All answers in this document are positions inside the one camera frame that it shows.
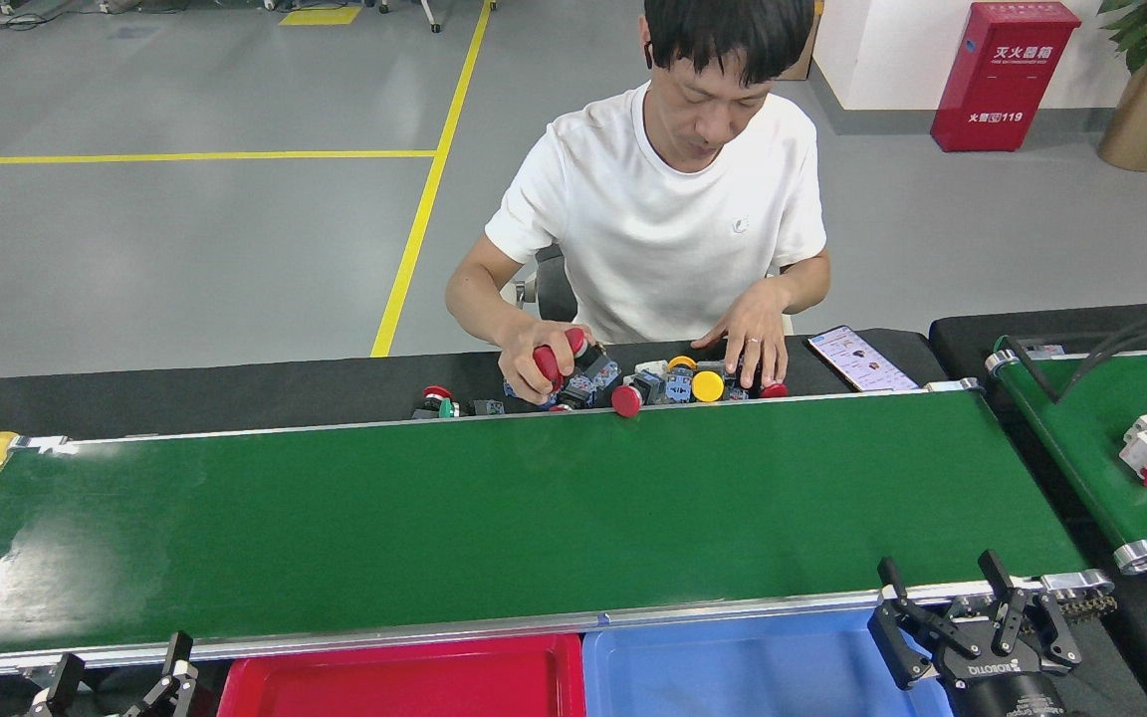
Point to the blue plastic tray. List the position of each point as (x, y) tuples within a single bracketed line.
[(733, 677)]

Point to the red plastic tray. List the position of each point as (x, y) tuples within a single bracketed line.
[(414, 687)]

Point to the person's left forearm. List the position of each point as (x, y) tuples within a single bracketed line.
[(798, 294)]

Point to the green conveyor belt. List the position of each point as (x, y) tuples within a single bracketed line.
[(1081, 438), (534, 518)]

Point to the person's left hand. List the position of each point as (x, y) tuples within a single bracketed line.
[(758, 339)]

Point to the red mushroom push button switch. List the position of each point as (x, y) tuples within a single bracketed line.
[(775, 390), (575, 341), (547, 366), (437, 392), (626, 400)]

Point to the switch with blue contact block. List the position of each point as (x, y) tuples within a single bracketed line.
[(578, 390)]

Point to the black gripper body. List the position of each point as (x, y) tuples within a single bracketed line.
[(1007, 687)]

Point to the person's right forearm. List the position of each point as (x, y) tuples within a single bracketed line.
[(484, 314)]

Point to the grey office chair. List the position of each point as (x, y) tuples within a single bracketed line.
[(554, 289)]

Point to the red fire extinguisher cabinet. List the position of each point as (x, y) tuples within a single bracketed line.
[(1007, 80)]

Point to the white stand on wheels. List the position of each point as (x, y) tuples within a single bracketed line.
[(431, 18)]

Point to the person's right hand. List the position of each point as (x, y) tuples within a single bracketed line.
[(519, 358)]

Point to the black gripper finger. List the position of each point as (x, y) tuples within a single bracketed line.
[(897, 642), (61, 692), (175, 687), (1056, 627)]

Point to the yellow mushroom push button switch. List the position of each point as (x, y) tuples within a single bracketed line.
[(682, 362), (708, 386)]

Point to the person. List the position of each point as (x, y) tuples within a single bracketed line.
[(673, 219)]

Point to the green mushroom push button switch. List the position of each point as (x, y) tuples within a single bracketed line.
[(489, 407)]

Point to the smartphone with lit screen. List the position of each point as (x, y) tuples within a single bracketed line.
[(862, 358)]

